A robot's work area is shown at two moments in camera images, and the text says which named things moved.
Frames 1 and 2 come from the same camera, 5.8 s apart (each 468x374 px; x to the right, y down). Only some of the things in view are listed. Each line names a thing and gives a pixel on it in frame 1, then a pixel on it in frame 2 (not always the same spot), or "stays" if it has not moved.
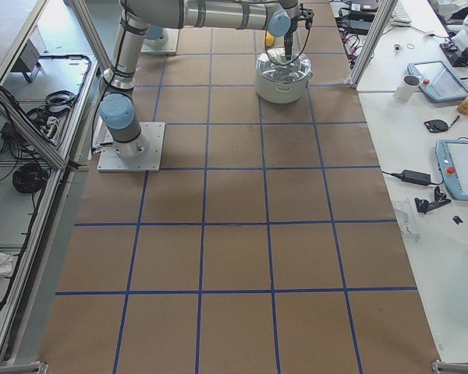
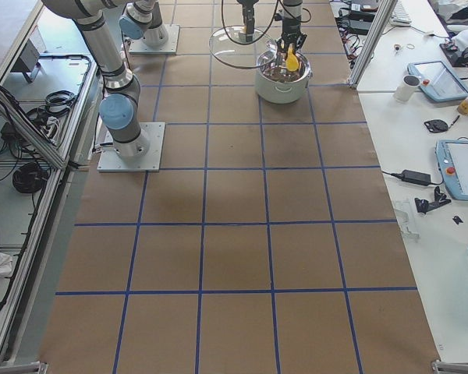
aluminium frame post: [384, 9] stays
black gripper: [286, 64] -> [249, 43]
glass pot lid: [273, 67] -> [228, 46]
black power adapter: [418, 178] stays
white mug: [407, 87] stays
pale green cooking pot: [282, 84] stays
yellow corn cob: [269, 39] -> [292, 62]
